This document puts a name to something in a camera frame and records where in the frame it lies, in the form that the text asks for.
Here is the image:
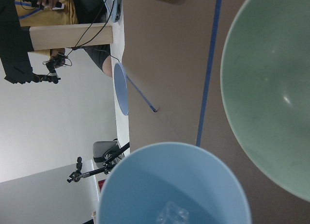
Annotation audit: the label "green bowl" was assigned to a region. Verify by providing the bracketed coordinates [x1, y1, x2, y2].
[220, 0, 310, 201]

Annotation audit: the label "blue bowl with fork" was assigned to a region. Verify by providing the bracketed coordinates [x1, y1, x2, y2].
[113, 63, 128, 116]

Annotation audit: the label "seated person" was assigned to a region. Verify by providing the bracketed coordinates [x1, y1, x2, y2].
[14, 0, 114, 78]

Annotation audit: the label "light blue plastic cup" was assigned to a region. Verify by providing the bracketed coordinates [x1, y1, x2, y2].
[96, 142, 252, 224]

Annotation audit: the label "ice cubes in bowl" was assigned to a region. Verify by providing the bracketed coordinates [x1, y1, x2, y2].
[155, 201, 189, 224]

